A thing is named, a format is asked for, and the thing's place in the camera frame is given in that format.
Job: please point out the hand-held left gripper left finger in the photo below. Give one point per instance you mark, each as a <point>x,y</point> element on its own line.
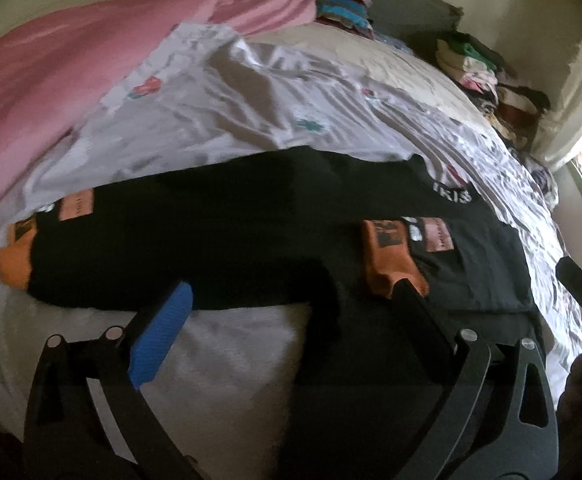
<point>163,332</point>

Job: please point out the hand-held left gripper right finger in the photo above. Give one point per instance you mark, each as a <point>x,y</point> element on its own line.
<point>416,320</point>

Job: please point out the black pants with patches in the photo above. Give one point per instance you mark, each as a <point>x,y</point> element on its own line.
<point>221,235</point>

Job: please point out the stack of folded clothes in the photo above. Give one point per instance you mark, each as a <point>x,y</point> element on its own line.
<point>481,75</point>

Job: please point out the pile of striped folded clothes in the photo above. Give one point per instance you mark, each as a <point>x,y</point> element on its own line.
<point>343,15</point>

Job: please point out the dark patterned cloth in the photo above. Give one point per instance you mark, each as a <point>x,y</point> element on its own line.
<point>545,180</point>

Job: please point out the white curtain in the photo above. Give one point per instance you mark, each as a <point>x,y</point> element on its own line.
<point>571,95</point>

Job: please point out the white floral quilt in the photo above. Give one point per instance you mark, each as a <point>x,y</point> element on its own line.
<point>251,95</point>

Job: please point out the beige bed sheet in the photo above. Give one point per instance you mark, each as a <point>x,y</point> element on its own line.
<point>371,60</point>

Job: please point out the pink blanket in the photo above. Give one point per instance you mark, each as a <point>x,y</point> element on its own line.
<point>46,70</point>

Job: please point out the grey headboard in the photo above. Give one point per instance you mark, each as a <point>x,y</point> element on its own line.
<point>401,5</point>

